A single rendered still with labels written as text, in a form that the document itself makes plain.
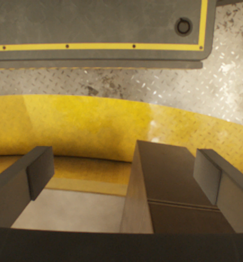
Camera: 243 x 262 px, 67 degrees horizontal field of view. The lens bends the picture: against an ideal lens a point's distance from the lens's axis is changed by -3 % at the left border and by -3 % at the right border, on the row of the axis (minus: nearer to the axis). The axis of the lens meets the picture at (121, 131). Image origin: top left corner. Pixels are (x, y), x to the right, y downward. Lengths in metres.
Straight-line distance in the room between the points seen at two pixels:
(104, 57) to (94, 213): 0.46
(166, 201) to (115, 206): 0.36
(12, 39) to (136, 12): 0.31
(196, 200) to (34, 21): 0.51
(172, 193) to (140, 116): 0.56
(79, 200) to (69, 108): 0.40
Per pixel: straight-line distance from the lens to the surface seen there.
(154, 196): 0.28
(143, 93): 0.81
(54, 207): 0.66
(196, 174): 0.17
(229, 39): 0.92
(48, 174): 0.16
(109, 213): 0.63
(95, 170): 0.79
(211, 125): 0.91
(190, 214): 0.27
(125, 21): 0.50
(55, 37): 0.52
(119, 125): 0.83
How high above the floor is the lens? 0.80
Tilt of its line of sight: 75 degrees down
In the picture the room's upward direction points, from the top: 175 degrees counter-clockwise
